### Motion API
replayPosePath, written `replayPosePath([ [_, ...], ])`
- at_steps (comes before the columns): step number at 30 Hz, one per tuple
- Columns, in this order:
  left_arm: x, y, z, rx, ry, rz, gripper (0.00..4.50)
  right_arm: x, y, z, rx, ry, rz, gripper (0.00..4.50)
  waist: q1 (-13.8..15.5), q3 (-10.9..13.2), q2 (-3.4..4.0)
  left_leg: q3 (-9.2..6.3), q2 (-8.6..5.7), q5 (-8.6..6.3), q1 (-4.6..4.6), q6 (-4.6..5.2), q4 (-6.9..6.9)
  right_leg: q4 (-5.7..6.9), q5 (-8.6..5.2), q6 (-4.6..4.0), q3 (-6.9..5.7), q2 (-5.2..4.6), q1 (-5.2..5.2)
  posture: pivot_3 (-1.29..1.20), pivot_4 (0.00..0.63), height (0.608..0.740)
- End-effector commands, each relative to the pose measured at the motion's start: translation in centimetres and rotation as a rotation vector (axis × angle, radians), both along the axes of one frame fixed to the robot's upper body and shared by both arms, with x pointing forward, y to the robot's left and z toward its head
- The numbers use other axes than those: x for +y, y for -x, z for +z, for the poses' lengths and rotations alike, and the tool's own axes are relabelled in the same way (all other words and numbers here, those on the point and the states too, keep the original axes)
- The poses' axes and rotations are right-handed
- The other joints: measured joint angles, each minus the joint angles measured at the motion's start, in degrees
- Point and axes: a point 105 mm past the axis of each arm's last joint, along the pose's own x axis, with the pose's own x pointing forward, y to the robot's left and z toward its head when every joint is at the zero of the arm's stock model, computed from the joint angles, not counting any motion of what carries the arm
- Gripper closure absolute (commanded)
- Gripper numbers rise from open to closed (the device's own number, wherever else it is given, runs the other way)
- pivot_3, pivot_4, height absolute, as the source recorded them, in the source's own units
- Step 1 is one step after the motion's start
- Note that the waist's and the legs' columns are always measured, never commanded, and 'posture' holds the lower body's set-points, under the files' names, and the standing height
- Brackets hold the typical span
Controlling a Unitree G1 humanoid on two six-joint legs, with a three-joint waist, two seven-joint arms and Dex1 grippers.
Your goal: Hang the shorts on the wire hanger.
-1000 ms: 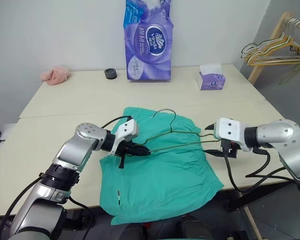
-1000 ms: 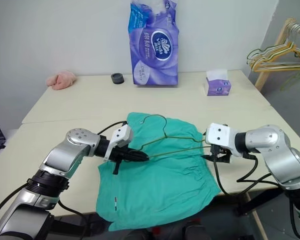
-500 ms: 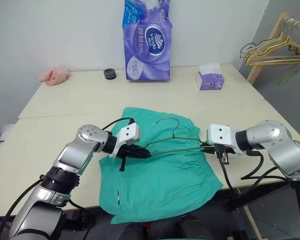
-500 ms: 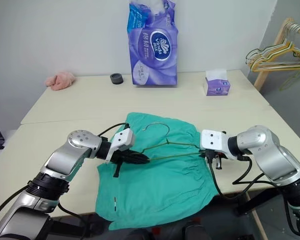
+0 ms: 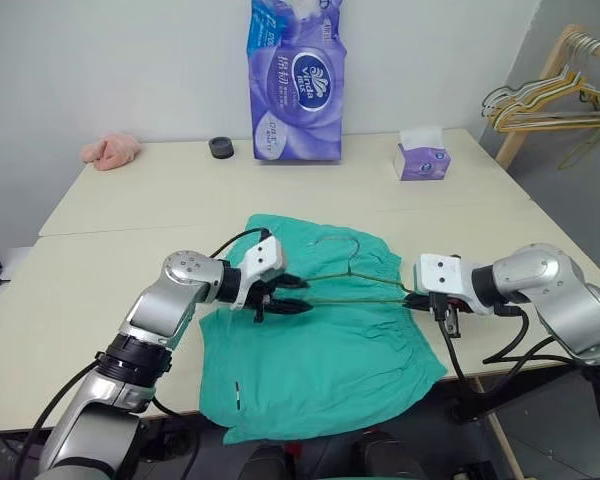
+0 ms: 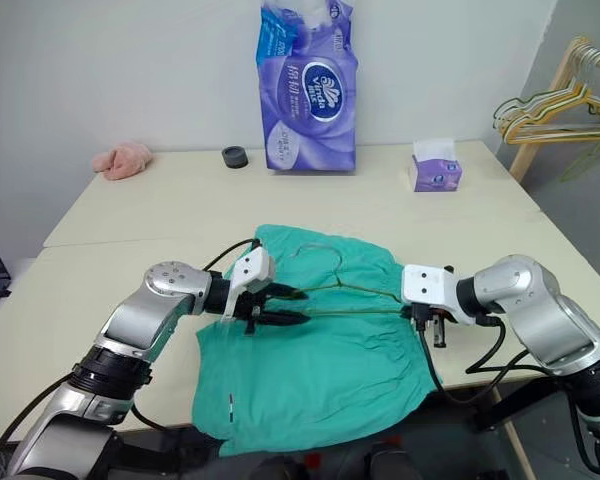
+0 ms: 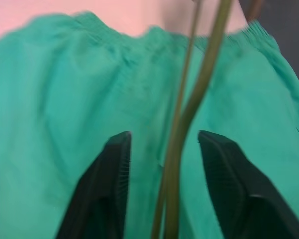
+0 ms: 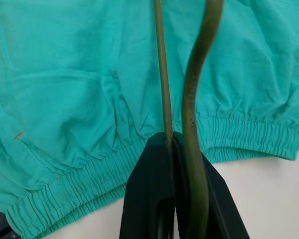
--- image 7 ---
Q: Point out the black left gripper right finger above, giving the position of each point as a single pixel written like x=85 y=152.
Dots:
x=239 y=199

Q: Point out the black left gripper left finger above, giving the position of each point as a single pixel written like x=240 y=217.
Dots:
x=99 y=189

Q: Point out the green shorts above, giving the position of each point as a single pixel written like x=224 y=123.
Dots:
x=64 y=112

